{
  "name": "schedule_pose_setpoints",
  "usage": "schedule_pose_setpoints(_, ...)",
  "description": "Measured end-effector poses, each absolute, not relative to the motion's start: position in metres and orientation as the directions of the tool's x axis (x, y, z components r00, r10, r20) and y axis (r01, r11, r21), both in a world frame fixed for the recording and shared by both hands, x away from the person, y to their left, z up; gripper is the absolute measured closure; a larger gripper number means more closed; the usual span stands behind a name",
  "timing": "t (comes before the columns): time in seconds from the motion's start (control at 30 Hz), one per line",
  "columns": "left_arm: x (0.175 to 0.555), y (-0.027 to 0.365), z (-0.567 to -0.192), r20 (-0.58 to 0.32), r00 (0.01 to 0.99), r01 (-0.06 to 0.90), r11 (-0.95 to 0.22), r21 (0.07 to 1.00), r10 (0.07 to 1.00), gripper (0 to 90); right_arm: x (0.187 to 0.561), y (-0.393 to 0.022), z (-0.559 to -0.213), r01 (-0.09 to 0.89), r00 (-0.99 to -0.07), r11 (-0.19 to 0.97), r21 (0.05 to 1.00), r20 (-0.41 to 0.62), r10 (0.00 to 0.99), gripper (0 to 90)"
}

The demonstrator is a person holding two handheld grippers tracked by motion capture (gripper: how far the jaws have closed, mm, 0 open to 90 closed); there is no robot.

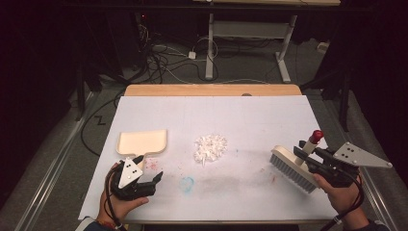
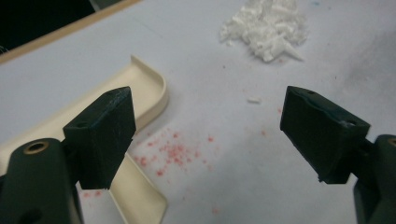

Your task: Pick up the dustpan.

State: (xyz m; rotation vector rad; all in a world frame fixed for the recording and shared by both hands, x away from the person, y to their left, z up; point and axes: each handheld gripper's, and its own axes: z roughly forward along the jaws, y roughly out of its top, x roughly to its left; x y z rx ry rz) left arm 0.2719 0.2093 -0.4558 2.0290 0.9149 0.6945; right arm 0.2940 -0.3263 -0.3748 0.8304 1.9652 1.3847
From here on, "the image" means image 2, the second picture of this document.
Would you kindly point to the cream plastic dustpan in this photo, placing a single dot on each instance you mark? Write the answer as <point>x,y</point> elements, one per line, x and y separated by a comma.
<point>146,90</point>

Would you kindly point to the scattered pink crumbs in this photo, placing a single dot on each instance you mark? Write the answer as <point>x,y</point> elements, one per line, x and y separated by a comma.
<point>174,152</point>

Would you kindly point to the small white foam scrap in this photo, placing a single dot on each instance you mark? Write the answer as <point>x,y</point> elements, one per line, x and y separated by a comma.
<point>254,100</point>

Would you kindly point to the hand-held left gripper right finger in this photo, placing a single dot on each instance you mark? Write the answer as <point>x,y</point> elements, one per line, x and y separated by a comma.
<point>323,137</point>

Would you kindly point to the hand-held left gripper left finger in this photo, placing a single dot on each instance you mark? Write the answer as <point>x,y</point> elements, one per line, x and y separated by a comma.
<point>99,140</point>

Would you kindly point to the pile of white foam scraps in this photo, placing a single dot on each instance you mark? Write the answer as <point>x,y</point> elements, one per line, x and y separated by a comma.
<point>264,28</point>

